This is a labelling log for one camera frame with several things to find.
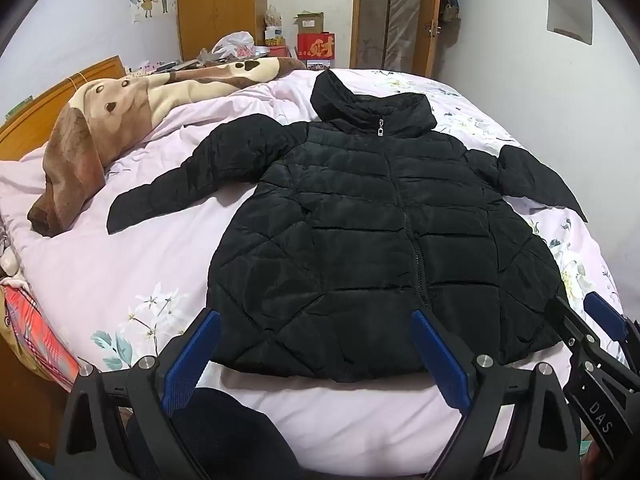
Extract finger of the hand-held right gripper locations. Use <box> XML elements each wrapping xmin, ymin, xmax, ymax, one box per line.
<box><xmin>545</xmin><ymin>296</ymin><xmax>621</xmax><ymax>461</ymax></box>
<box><xmin>583</xmin><ymin>291</ymin><xmax>640</xmax><ymax>391</ymax></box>

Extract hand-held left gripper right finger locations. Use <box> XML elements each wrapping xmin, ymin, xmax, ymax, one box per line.
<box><xmin>409</xmin><ymin>308</ymin><xmax>586</xmax><ymax>480</ymax></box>

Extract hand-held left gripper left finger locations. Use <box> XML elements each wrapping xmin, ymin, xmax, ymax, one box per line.
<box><xmin>54</xmin><ymin>308</ymin><xmax>222</xmax><ymax>480</ymax></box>

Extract black puffer jacket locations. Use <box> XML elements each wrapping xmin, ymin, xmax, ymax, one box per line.
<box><xmin>106</xmin><ymin>69</ymin><xmax>590</xmax><ymax>383</ymax></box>

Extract person's dark trousers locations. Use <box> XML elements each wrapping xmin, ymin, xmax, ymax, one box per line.
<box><xmin>125</xmin><ymin>387</ymin><xmax>303</xmax><ymax>480</ymax></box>

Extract pink floral bed quilt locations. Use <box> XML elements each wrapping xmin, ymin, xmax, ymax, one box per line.
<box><xmin>0</xmin><ymin>67</ymin><xmax>632</xmax><ymax>473</ymax></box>

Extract brown dog-print blanket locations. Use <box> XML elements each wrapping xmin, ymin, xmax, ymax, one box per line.
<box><xmin>27</xmin><ymin>55</ymin><xmax>307</xmax><ymax>238</ymax></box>

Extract wooden headboard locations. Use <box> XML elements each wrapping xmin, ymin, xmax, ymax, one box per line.
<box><xmin>0</xmin><ymin>55</ymin><xmax>126</xmax><ymax>163</ymax></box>

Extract white plastic bag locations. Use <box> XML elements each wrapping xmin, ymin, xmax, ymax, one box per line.
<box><xmin>211</xmin><ymin>31</ymin><xmax>257</xmax><ymax>60</ymax></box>

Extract red gift box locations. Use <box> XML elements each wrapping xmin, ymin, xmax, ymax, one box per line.
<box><xmin>297</xmin><ymin>32</ymin><xmax>336</xmax><ymax>63</ymax></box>

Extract clear snack bag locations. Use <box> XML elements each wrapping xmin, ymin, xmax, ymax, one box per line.
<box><xmin>263</xmin><ymin>4</ymin><xmax>286</xmax><ymax>42</ymax></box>

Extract wooden wardrobe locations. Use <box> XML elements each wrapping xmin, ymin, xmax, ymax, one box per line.
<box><xmin>176</xmin><ymin>0</ymin><xmax>257</xmax><ymax>61</ymax></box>

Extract wooden door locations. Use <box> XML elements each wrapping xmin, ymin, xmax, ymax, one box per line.
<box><xmin>349</xmin><ymin>0</ymin><xmax>445</xmax><ymax>79</ymax></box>

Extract open cardboard box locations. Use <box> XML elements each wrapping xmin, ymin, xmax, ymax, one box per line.
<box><xmin>293</xmin><ymin>11</ymin><xmax>326</xmax><ymax>36</ymax></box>

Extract grey wall panel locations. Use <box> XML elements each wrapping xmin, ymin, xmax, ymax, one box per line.
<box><xmin>546</xmin><ymin>0</ymin><xmax>594</xmax><ymax>45</ymax></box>

